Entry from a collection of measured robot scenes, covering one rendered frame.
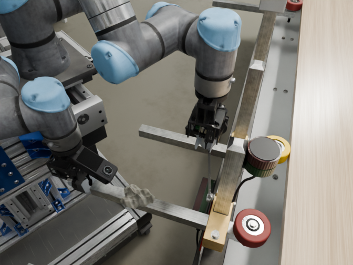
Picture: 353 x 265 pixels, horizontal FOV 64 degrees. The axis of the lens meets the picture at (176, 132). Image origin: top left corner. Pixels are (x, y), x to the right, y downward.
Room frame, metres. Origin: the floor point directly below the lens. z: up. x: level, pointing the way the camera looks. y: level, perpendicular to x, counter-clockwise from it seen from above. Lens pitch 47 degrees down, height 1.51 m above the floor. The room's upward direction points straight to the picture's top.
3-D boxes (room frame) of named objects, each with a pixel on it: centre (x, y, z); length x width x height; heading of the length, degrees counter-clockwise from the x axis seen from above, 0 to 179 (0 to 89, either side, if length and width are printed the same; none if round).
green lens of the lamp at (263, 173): (0.33, -0.16, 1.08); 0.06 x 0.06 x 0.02
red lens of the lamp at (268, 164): (0.33, -0.16, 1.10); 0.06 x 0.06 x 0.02
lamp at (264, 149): (0.33, -0.16, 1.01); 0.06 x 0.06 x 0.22; 72
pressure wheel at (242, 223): (0.28, -0.17, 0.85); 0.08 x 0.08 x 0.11
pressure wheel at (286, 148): (0.51, -0.28, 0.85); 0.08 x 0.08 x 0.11
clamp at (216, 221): (0.32, -0.11, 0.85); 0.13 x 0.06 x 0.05; 162
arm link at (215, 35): (0.47, -0.07, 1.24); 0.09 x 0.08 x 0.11; 48
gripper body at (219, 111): (0.46, -0.07, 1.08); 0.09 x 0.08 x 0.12; 162
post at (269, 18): (0.83, -0.27, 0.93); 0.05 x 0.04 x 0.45; 162
